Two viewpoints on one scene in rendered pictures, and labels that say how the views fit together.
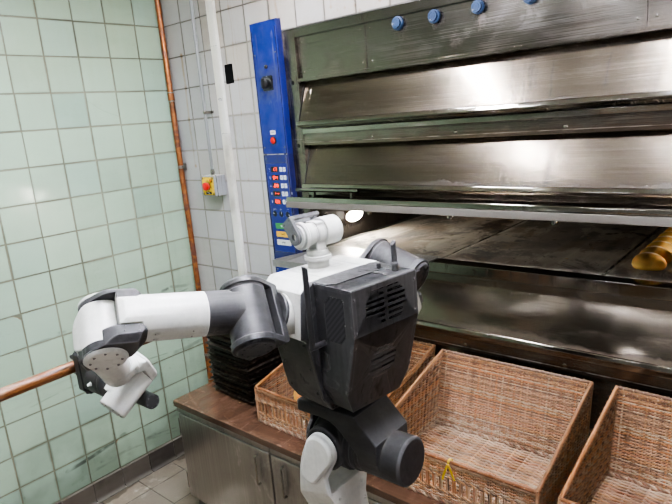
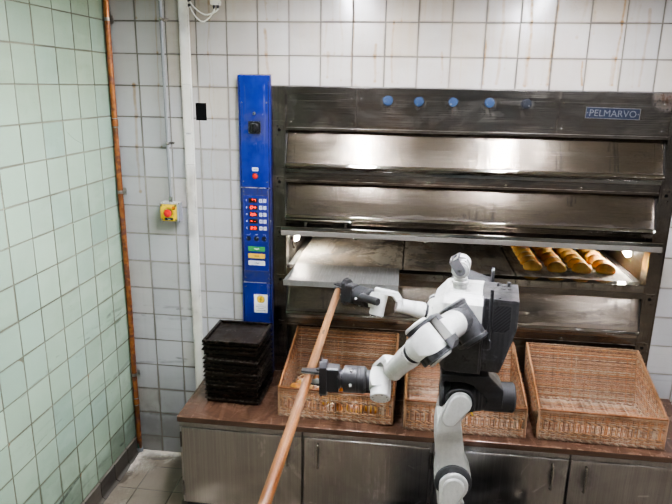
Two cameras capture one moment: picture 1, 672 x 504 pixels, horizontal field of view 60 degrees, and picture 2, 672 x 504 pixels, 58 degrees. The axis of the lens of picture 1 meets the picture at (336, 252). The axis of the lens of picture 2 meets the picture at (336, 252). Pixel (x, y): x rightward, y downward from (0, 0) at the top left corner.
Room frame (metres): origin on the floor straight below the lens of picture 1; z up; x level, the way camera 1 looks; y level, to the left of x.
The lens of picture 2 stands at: (-0.20, 1.62, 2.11)
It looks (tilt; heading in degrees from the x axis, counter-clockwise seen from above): 15 degrees down; 326
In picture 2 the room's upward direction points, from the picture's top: 1 degrees clockwise
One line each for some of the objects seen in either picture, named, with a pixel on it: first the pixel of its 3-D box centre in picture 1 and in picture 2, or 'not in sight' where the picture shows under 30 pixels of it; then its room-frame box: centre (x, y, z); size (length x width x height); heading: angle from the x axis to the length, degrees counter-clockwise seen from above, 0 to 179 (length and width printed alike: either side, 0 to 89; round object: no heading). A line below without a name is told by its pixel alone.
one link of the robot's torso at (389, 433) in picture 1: (361, 432); (476, 388); (1.24, -0.02, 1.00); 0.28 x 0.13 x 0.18; 49
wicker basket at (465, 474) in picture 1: (481, 428); (461, 382); (1.68, -0.42, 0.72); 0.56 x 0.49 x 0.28; 49
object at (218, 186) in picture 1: (213, 185); (171, 211); (2.86, 0.57, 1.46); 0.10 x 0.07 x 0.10; 49
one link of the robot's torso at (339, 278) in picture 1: (341, 325); (474, 322); (1.25, 0.00, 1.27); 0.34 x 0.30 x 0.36; 131
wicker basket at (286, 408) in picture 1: (345, 383); (341, 371); (2.09, 0.01, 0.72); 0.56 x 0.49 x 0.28; 48
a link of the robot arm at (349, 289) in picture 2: not in sight; (354, 294); (1.91, 0.07, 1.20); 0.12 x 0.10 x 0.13; 14
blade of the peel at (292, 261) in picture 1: (354, 258); (343, 273); (2.20, -0.07, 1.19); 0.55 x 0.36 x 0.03; 49
